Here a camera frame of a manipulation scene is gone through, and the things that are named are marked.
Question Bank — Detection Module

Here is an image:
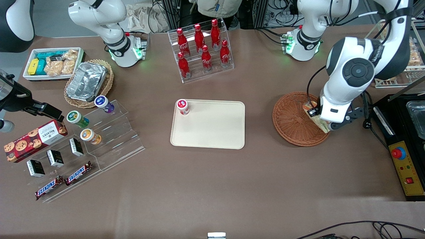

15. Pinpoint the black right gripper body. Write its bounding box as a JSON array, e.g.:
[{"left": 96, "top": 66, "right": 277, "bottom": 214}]
[{"left": 0, "top": 76, "right": 45, "bottom": 114}]

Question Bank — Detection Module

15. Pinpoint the triangular sandwich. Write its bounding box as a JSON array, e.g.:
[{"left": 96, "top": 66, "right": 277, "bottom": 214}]
[{"left": 302, "top": 101, "right": 332, "bottom": 134}]

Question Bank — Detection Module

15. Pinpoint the round brown wicker basket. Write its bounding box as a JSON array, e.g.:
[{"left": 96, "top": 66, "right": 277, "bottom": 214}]
[{"left": 272, "top": 92, "right": 333, "bottom": 147}]

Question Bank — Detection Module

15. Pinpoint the silver foil tray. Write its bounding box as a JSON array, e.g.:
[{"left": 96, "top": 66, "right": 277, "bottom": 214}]
[{"left": 66, "top": 62, "right": 108, "bottom": 102}]

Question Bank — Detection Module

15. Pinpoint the light tan wicker basket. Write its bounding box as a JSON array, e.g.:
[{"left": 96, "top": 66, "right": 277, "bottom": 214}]
[{"left": 64, "top": 59, "right": 115, "bottom": 109}]

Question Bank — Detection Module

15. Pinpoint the cream plastic serving tray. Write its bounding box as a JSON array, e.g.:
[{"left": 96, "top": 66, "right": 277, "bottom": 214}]
[{"left": 170, "top": 99, "right": 246, "bottom": 150}]

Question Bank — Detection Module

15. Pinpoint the green lidded yogurt cup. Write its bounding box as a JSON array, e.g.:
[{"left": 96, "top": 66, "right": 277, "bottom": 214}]
[{"left": 66, "top": 110, "right": 90, "bottom": 129}]

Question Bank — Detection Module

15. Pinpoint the white plastic snack bin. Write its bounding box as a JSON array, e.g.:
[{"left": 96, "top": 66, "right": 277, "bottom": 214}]
[{"left": 22, "top": 47, "right": 85, "bottom": 82}]

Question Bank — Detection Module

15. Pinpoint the red Walkers cookie box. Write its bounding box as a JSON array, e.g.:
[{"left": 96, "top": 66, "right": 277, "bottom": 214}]
[{"left": 4, "top": 119, "right": 68, "bottom": 163}]

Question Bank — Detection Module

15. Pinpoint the yellow snack box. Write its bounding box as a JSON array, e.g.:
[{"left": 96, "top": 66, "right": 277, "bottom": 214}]
[{"left": 28, "top": 58, "right": 40, "bottom": 76}]

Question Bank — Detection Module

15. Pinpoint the orange lidded yogurt cup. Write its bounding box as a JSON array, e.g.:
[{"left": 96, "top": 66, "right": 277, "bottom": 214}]
[{"left": 80, "top": 128, "right": 102, "bottom": 145}]

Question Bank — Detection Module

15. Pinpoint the small black white box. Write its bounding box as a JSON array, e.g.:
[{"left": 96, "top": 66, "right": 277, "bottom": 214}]
[
  {"left": 26, "top": 159, "right": 45, "bottom": 178},
  {"left": 46, "top": 149, "right": 64, "bottom": 168},
  {"left": 69, "top": 137, "right": 84, "bottom": 157}
]

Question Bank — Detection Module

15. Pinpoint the clear bag of crackers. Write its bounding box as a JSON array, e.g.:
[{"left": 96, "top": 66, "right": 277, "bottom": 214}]
[
  {"left": 44, "top": 56, "right": 64, "bottom": 76},
  {"left": 61, "top": 49, "right": 79, "bottom": 75}
]

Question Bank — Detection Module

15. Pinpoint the purple lidded yogurt cup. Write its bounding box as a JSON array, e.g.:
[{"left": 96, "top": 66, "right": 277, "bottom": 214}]
[{"left": 94, "top": 95, "right": 115, "bottom": 114}]

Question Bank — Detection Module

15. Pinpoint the long teal snack box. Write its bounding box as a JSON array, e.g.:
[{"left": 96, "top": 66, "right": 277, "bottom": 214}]
[{"left": 36, "top": 51, "right": 64, "bottom": 61}]

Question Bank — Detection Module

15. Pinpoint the Snickers chocolate bar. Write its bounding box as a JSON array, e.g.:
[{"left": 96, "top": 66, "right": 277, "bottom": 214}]
[
  {"left": 35, "top": 175, "right": 64, "bottom": 201},
  {"left": 65, "top": 161, "right": 94, "bottom": 186}
]

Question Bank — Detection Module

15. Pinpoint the clear acrylic stepped stand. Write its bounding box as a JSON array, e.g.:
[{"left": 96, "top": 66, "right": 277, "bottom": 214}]
[
  {"left": 10, "top": 131, "right": 101, "bottom": 203},
  {"left": 71, "top": 99, "right": 146, "bottom": 172}
]

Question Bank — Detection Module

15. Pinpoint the clear acrylic bread case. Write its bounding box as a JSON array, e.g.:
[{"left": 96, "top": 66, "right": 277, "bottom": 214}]
[{"left": 375, "top": 19, "right": 425, "bottom": 89}]

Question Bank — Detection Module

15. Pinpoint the grey metal bar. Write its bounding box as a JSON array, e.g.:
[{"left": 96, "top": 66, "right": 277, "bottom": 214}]
[{"left": 388, "top": 76, "right": 425, "bottom": 102}]

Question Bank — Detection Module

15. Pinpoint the steel pan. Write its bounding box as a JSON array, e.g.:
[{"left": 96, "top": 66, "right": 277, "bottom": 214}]
[{"left": 406, "top": 101, "right": 425, "bottom": 140}]

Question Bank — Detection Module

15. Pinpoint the red cola bottle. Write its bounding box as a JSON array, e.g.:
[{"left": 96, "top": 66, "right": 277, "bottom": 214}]
[
  {"left": 201, "top": 45, "right": 213, "bottom": 73},
  {"left": 219, "top": 40, "right": 231, "bottom": 68},
  {"left": 177, "top": 28, "right": 191, "bottom": 57},
  {"left": 194, "top": 24, "right": 206, "bottom": 54},
  {"left": 177, "top": 52, "right": 192, "bottom": 79},
  {"left": 211, "top": 19, "right": 221, "bottom": 50}
]

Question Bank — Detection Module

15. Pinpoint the clear acrylic bottle rack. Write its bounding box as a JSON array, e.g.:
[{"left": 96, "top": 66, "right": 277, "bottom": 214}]
[{"left": 167, "top": 18, "right": 235, "bottom": 84}]

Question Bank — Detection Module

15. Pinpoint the yellow emergency stop control box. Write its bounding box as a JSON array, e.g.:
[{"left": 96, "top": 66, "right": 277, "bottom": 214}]
[{"left": 388, "top": 140, "right": 425, "bottom": 197}]

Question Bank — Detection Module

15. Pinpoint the brown bread roll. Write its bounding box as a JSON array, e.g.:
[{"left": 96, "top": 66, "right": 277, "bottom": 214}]
[{"left": 407, "top": 36, "right": 424, "bottom": 67}]

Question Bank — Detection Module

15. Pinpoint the crumpled beige paper bag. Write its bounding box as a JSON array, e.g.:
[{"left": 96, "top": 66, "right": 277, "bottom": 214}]
[{"left": 126, "top": 3, "right": 170, "bottom": 34}]

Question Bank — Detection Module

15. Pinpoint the red lidded yogurt cup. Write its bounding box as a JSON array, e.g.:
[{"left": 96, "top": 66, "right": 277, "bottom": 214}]
[{"left": 176, "top": 99, "right": 191, "bottom": 116}]

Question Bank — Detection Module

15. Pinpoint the person torso beige jacket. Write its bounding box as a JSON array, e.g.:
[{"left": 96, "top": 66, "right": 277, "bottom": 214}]
[{"left": 189, "top": 0, "right": 243, "bottom": 19}]

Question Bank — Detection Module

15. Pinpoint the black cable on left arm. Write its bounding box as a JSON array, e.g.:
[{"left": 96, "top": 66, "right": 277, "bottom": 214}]
[{"left": 306, "top": 65, "right": 328, "bottom": 109}]

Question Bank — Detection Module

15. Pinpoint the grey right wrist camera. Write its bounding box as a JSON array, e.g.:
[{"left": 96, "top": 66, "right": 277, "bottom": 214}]
[{"left": 0, "top": 119, "right": 15, "bottom": 133}]

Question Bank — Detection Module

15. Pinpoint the black left wrist camera bracket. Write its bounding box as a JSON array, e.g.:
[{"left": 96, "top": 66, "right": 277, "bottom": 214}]
[{"left": 331, "top": 105, "right": 366, "bottom": 131}]

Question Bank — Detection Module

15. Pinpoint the black cable with round plug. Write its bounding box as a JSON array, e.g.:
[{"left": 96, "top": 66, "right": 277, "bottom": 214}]
[{"left": 362, "top": 120, "right": 389, "bottom": 150}]

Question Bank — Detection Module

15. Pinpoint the long black floor cable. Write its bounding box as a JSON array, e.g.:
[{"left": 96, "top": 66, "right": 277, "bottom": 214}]
[{"left": 295, "top": 220, "right": 425, "bottom": 239}]

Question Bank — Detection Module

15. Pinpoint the coiled black cable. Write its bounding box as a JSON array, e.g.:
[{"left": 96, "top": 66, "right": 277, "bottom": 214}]
[{"left": 224, "top": 16, "right": 240, "bottom": 31}]

